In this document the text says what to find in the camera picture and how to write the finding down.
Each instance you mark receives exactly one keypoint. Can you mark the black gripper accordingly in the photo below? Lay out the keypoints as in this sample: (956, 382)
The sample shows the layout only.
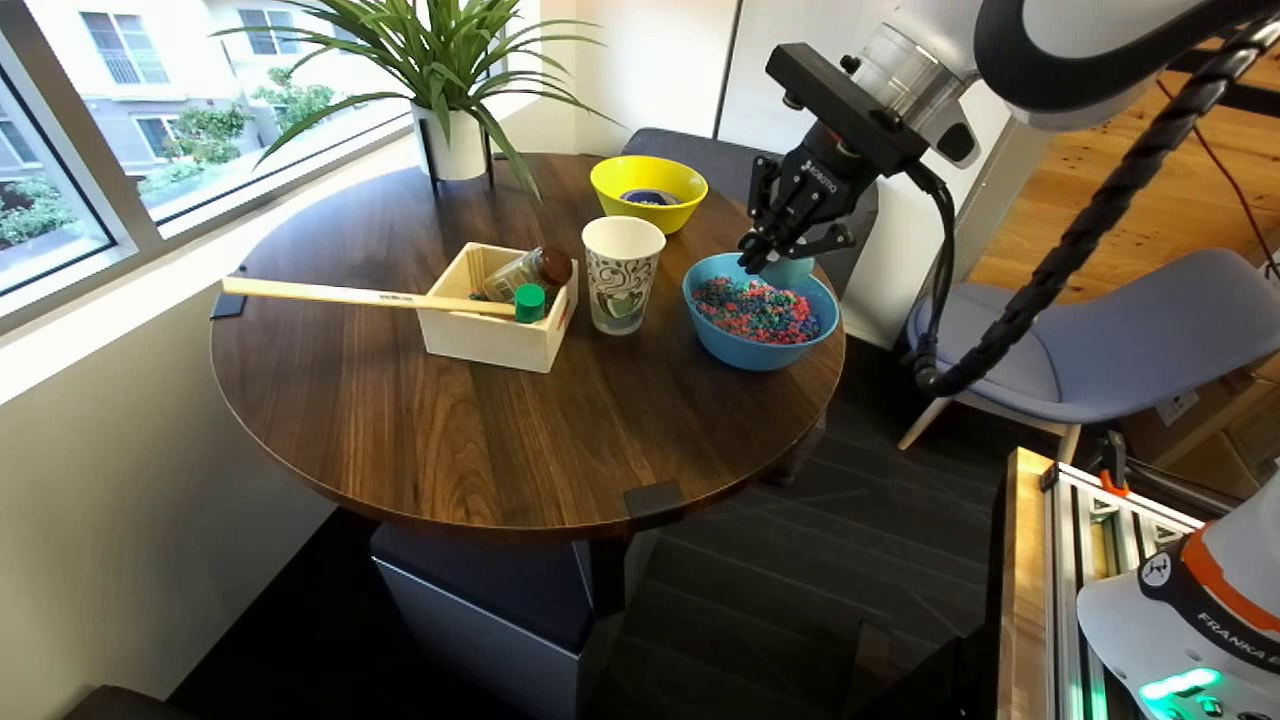
(818, 186)

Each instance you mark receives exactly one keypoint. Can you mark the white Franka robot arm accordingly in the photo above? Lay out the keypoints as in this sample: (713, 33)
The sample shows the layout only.
(1065, 47)

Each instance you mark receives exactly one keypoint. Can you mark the blue bowl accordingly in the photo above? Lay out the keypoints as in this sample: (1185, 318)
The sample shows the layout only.
(745, 355)

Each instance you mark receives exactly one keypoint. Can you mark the dark blue measuring spoon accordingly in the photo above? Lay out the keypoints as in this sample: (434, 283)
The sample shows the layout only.
(650, 199)

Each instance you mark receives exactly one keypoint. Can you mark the yellow bowl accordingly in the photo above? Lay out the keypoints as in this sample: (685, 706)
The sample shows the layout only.
(612, 182)

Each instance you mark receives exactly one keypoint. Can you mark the colourful beads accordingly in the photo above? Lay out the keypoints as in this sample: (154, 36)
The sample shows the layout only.
(758, 315)

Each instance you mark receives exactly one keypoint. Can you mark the patterned white paper cup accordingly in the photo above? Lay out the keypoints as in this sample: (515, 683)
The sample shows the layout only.
(622, 272)

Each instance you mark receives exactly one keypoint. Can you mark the brown round object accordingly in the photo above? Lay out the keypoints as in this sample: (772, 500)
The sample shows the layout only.
(555, 264)

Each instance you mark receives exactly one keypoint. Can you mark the green block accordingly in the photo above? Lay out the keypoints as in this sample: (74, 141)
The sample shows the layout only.
(531, 301)

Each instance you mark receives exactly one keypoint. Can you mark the grey object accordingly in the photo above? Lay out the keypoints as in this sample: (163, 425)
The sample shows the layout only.
(509, 272)

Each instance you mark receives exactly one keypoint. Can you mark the black table edge clamp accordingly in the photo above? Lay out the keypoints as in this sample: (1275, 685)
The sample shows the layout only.
(230, 308)
(652, 500)

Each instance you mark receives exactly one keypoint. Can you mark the light wooden box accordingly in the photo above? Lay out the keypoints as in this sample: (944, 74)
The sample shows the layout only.
(487, 340)

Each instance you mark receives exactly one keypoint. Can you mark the white plant pot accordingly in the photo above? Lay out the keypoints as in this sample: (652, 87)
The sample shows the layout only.
(459, 144)

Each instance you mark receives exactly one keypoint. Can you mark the blue shell chair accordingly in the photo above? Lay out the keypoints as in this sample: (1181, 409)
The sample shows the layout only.
(1132, 346)

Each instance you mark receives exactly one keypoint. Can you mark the round dark wooden table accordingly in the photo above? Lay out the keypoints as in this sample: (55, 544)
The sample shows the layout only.
(467, 443)

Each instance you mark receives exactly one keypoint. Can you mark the green leafy plant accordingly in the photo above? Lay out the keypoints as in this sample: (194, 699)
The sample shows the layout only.
(440, 47)

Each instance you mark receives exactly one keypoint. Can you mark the brown cardboard box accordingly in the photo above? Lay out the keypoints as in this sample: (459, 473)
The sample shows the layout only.
(1205, 432)

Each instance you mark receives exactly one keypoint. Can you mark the long light wooden stick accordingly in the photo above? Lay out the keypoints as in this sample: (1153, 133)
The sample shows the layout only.
(335, 293)

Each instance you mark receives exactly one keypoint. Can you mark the grey cube ottoman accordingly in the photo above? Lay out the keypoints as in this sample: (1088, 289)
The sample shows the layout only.
(467, 601)

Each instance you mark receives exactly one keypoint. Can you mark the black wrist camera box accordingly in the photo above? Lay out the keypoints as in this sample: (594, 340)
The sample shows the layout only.
(840, 101)

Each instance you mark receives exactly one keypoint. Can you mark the aluminium frame rail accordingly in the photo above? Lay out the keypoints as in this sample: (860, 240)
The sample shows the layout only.
(1030, 584)

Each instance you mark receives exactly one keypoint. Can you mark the grey window frame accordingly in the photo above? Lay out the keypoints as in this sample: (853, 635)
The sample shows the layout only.
(83, 133)

